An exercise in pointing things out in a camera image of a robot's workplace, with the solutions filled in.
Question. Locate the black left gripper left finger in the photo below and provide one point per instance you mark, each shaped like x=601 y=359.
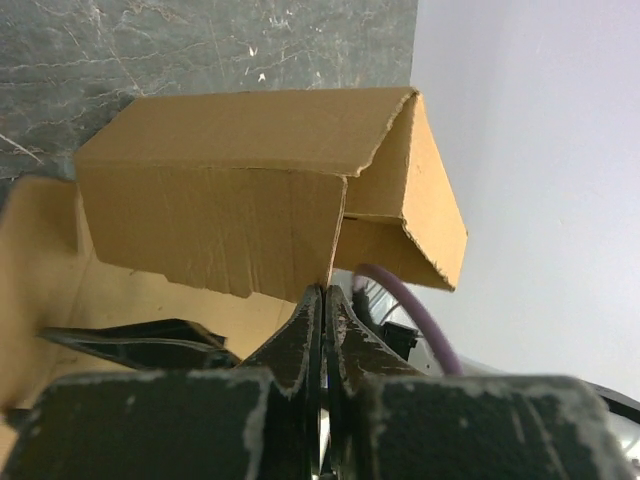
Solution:
x=291 y=353

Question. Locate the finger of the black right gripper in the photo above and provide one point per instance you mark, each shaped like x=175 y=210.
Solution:
x=167 y=344

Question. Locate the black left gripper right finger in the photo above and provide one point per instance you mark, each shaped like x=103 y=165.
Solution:
x=353 y=352

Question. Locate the brown cardboard box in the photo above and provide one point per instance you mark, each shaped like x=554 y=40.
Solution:
x=220 y=209

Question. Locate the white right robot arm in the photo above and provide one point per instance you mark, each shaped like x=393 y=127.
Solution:
x=568 y=393

